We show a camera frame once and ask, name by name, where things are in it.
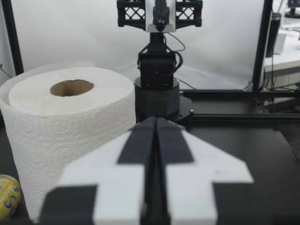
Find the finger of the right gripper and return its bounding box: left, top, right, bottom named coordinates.
left=145, top=0, right=162, bottom=33
left=161, top=0, right=176, bottom=33

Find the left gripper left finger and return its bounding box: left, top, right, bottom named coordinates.
left=38, top=116, right=157, bottom=225

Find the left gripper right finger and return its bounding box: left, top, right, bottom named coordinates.
left=156, top=116, right=267, bottom=225

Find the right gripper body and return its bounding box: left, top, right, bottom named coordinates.
left=116, top=0, right=203, bottom=28

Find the white paper towel roll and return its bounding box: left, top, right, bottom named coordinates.
left=0, top=60, right=138, bottom=223

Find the black tumbler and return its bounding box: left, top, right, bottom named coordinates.
left=265, top=13, right=282, bottom=58

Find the white box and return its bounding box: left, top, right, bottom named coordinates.
left=273, top=31, right=286, bottom=56

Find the yellow patterned can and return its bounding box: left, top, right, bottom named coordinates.
left=0, top=174, right=22, bottom=218

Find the computer monitor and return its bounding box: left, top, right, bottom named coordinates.
left=285, top=0, right=300, bottom=19

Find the white desk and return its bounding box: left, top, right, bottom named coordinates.
left=263, top=17, right=300, bottom=91

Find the thin black cable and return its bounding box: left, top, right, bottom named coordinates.
left=166, top=32, right=186, bottom=52

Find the black frame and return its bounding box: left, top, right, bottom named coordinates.
left=1, top=0, right=300, bottom=128

